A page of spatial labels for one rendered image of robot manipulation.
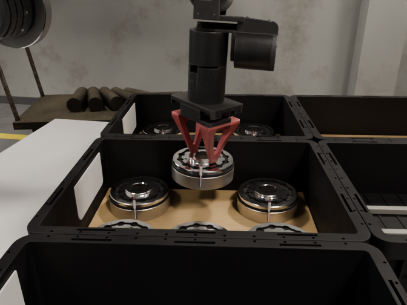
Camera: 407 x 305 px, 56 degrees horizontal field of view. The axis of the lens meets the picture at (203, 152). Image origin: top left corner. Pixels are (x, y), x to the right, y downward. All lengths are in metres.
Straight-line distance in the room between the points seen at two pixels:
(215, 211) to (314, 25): 3.02
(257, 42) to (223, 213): 0.29
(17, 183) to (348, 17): 3.02
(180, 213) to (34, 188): 0.53
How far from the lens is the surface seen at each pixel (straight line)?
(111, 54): 3.91
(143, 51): 3.79
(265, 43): 0.55
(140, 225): 0.59
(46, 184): 1.10
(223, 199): 0.70
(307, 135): 0.74
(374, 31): 3.35
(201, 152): 0.65
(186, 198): 0.70
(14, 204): 1.04
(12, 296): 0.46
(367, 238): 0.48
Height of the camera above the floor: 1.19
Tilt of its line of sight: 24 degrees down
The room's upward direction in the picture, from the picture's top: straight up
